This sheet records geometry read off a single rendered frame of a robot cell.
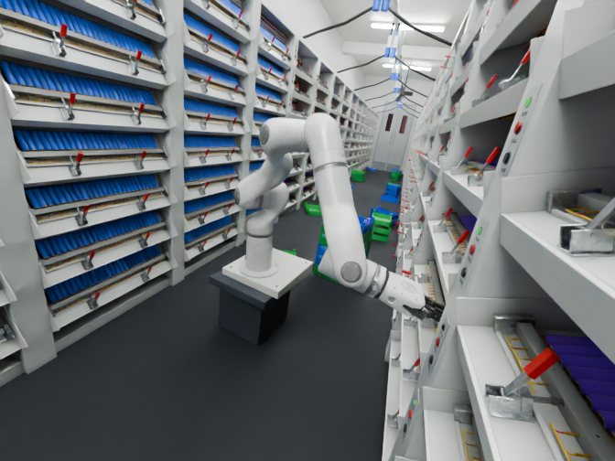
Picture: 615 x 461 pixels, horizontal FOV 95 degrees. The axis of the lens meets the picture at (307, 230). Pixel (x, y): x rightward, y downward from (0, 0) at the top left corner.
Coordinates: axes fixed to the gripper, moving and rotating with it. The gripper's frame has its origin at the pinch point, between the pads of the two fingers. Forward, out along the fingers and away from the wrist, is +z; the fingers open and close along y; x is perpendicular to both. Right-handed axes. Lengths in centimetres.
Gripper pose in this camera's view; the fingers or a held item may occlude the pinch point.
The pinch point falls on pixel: (438, 312)
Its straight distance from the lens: 79.7
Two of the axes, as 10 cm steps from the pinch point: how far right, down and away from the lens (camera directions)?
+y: 2.8, -3.5, 8.9
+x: -3.5, 8.3, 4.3
